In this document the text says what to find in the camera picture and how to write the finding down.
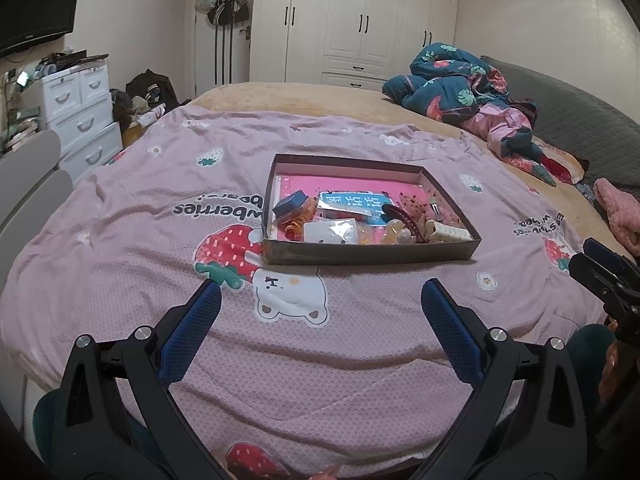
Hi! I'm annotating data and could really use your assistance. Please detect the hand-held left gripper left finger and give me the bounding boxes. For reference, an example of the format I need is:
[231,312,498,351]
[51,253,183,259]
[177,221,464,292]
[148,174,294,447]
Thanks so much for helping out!
[47,278,223,480]

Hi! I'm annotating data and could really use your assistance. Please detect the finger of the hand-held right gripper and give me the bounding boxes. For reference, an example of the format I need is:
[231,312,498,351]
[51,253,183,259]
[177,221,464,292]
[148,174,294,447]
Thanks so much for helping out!
[569,253,632,302]
[583,237,640,282]

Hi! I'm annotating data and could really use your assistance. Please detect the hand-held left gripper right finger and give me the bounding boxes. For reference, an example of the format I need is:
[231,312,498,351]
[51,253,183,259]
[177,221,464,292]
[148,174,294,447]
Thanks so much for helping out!
[420,278,588,480]

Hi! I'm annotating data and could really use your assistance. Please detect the white comb hair claw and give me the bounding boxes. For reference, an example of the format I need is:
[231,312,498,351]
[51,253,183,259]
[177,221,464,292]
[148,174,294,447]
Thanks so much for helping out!
[425,220,472,245]

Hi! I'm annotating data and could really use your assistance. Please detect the dark cardboard box pink lining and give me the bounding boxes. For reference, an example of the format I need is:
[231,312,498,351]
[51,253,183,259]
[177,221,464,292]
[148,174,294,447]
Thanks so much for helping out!
[262,153,482,267]

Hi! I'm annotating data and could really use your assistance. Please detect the clear hair claw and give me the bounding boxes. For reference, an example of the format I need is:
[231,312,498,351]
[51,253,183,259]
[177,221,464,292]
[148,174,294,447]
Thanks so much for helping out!
[381,220,416,247]

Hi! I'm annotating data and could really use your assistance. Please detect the maroon hair clip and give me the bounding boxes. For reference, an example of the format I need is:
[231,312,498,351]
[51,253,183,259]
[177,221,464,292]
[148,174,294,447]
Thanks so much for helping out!
[382,203,420,243]

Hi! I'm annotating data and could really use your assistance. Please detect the orange spiral hair tie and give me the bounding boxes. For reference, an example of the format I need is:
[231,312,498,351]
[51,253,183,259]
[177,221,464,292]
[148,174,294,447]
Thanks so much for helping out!
[284,199,321,241]

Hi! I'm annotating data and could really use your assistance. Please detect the small blue box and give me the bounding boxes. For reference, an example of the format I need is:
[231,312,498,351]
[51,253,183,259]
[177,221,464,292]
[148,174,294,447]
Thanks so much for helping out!
[272,190,312,220]

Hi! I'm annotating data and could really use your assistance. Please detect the blue printed packet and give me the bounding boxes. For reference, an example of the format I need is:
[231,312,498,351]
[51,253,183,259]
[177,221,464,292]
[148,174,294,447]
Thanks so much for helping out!
[317,191,396,226]

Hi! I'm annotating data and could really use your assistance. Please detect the person's right hand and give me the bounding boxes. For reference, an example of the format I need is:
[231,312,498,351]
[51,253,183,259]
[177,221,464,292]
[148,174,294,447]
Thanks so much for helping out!
[599,321,626,403]

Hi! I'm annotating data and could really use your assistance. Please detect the pink plush cloth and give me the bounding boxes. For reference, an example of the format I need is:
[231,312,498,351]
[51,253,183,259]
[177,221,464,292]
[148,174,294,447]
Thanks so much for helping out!
[594,178,640,256]

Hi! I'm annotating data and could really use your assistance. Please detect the person's right leg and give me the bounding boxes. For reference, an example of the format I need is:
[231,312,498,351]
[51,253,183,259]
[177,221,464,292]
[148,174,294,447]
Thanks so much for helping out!
[567,324,616,411]

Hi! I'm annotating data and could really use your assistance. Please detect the person's leg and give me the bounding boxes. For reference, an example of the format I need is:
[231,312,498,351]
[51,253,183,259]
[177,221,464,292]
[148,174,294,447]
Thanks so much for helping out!
[567,324,616,411]
[32,390,71,463]

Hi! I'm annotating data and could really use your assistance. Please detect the pink strawberry printed blanket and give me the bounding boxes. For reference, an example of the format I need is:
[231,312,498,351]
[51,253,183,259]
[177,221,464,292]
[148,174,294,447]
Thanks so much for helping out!
[0,105,626,480]

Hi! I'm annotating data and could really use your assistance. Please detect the red printed cloth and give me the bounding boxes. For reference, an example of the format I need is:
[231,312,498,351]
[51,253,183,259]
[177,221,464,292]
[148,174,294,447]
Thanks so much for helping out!
[540,142,588,183]

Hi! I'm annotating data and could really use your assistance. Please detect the grey padded headboard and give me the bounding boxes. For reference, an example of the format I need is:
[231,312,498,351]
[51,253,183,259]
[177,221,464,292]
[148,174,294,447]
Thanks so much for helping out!
[480,55,640,196]

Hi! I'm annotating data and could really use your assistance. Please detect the dark striped cloth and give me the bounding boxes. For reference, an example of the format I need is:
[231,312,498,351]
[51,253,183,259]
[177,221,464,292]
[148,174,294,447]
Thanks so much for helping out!
[510,100,538,126]

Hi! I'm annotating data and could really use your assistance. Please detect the person's left leg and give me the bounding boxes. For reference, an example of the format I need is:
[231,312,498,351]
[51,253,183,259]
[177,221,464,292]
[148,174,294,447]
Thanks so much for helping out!
[32,390,71,463]

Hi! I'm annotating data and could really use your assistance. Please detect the grey upholstered chair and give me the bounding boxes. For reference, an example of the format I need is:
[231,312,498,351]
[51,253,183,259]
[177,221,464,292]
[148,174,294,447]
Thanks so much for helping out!
[0,129,76,241]

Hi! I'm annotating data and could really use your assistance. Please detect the teal floral quilt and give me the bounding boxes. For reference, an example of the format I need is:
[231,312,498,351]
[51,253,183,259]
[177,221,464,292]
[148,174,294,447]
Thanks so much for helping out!
[382,42,558,188]

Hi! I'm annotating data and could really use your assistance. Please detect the white drawer cabinet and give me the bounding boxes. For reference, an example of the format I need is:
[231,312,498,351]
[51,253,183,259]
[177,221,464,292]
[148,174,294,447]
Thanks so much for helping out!
[30,57,123,183]

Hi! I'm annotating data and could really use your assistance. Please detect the pile of dark clothes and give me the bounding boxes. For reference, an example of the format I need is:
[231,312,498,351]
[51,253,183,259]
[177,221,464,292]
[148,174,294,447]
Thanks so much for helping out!
[112,89,133,126]

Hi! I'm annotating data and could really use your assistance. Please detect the white door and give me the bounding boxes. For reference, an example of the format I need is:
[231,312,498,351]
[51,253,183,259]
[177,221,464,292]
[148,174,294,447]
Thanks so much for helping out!
[192,0,258,98]

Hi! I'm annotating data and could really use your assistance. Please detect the black device on cabinet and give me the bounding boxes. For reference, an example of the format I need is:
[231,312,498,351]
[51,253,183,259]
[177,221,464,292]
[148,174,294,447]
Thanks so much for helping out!
[50,50,108,66]

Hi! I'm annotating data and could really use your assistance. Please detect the black striped hanging bag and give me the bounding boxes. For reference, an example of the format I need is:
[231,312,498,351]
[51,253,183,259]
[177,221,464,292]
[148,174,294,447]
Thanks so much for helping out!
[207,0,236,26]

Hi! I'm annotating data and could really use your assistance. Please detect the white wardrobe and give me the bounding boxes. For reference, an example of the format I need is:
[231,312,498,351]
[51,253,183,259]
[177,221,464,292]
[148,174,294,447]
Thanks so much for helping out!
[250,0,461,93]

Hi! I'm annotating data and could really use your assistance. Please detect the black wall television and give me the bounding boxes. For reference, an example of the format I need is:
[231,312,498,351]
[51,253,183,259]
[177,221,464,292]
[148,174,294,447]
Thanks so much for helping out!
[0,0,86,58]

